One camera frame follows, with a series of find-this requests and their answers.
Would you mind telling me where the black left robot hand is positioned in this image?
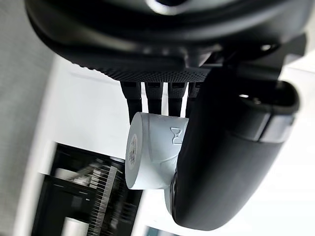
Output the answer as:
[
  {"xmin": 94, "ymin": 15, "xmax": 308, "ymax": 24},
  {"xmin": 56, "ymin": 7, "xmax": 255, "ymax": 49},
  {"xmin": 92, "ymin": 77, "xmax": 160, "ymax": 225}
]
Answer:
[{"xmin": 24, "ymin": 0, "xmax": 315, "ymax": 232}]

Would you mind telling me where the pale plastic cup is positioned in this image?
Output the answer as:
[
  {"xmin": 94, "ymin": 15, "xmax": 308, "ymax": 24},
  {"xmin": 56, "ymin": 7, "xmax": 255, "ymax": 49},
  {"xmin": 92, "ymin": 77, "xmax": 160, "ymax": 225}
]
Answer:
[{"xmin": 125, "ymin": 112, "xmax": 190, "ymax": 191}]

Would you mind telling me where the black built-in dishwasher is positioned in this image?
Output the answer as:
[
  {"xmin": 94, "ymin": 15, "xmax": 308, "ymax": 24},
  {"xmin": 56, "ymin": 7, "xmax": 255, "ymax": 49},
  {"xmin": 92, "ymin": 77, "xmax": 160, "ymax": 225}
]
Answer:
[{"xmin": 31, "ymin": 141, "xmax": 146, "ymax": 236}]

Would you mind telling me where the steel wire dishwasher rack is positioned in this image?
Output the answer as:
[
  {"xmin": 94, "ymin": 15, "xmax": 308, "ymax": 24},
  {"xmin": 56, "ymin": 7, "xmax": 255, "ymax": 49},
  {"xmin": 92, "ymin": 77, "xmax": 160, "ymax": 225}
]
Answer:
[{"xmin": 55, "ymin": 157, "xmax": 125, "ymax": 223}]

